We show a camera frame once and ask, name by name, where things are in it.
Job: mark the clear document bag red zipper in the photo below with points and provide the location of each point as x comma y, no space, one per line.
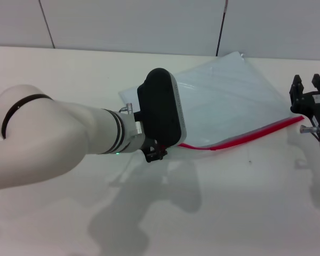
229,106

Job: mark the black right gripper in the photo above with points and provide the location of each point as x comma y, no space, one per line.
313,104

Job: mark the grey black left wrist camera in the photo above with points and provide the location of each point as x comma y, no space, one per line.
160,106

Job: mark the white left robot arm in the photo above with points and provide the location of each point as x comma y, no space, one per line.
69,133

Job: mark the dark wall joint strip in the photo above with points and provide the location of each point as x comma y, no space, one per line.
220,29
46,25

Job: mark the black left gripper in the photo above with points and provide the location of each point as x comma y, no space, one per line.
152,153

